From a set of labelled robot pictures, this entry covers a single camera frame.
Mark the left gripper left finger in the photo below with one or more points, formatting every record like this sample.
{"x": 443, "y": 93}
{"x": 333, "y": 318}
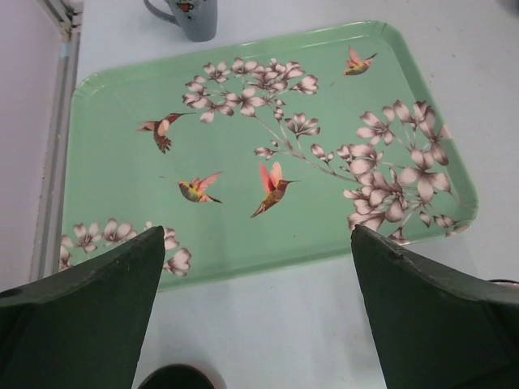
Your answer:
{"x": 83, "y": 327}

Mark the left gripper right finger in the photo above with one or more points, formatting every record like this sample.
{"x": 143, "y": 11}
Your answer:
{"x": 434, "y": 326}

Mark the dark brown gold mug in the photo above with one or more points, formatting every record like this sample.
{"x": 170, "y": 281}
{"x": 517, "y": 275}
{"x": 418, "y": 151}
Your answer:
{"x": 182, "y": 376}

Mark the grey tapered mug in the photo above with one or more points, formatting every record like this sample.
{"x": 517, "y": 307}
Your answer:
{"x": 197, "y": 19}

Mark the lilac mug black handle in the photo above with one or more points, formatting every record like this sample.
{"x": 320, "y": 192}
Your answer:
{"x": 511, "y": 283}

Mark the green floral serving tray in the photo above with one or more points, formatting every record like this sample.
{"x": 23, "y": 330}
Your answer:
{"x": 262, "y": 155}

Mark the aluminium frame rail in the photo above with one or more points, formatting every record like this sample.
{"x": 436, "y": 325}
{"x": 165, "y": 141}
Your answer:
{"x": 67, "y": 17}

